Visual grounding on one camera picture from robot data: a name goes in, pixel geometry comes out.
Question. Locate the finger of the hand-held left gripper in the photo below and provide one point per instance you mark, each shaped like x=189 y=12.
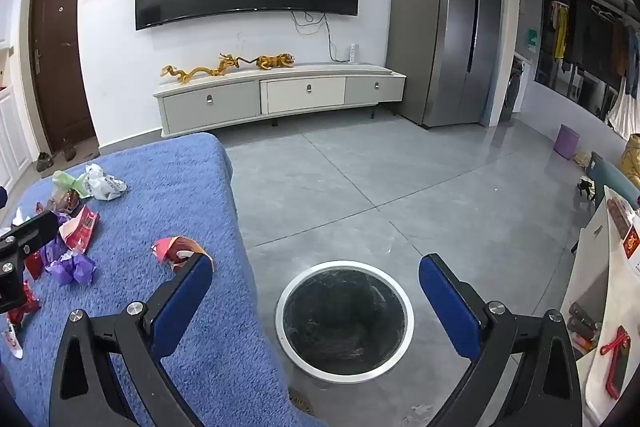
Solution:
x=11 y=284
x=30 y=232

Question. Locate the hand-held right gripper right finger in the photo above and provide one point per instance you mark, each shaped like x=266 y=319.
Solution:
x=447 y=307

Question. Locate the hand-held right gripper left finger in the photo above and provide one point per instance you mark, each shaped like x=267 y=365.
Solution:
x=182 y=307

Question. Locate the dark red wrapper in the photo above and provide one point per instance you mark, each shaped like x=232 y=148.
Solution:
x=27 y=307

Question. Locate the small purple wrapper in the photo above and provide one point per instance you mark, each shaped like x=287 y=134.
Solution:
x=56 y=247

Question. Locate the red gold wrapper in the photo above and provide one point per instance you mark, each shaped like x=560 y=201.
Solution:
x=172 y=252

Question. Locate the white red wrapper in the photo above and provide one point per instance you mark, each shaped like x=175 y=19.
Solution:
x=11 y=342

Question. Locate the round white trash bin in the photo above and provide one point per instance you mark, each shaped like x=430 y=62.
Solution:
x=345 y=369

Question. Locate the brown snack wrapper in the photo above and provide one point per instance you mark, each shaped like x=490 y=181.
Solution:
x=65 y=202

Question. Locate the red white snack packet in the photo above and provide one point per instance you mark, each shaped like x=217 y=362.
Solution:
x=80 y=229

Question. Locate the green crumpled wrapper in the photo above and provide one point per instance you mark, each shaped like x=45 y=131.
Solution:
x=67 y=181

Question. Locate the white crumpled plastic bag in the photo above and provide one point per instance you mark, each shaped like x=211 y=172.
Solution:
x=102 y=183

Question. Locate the white side cupboard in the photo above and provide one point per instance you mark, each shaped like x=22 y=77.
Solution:
x=10 y=132

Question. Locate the blue fluffy blanket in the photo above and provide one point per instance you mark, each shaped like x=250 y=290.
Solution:
x=175 y=187

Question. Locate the dark brown packets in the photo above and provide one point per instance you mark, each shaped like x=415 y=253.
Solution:
x=582 y=324

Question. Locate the white side table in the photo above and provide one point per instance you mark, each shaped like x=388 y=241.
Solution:
x=605 y=287

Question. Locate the brown entrance door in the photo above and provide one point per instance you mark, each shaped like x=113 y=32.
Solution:
x=57 y=57

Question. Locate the small dark object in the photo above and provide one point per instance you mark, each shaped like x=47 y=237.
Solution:
x=584 y=189

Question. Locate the red box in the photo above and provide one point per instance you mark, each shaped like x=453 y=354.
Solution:
x=625 y=227

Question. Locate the yellow bag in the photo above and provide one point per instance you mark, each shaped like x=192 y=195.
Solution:
x=582 y=158

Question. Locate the purple plastic bucket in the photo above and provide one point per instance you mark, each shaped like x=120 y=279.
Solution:
x=566 y=142

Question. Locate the teal chair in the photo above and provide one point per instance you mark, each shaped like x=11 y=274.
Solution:
x=610 y=179

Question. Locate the golden dragon figurine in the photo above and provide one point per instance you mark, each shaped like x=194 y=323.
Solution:
x=200 y=71

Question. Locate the white television cabinet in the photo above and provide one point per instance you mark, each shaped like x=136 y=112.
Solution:
x=300 y=94

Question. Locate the golden tiger figurine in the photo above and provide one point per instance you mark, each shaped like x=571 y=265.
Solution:
x=272 y=61

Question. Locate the white hanging cloth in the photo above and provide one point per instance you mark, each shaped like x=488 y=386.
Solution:
x=627 y=109

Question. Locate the white power strip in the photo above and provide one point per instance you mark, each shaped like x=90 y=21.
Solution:
x=355 y=53

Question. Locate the grey double-door refrigerator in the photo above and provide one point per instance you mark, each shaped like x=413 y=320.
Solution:
x=435 y=32

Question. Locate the yellow hanging garment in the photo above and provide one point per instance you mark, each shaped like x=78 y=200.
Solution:
x=561 y=32

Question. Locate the green wall sign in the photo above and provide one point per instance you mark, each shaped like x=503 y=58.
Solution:
x=532 y=39

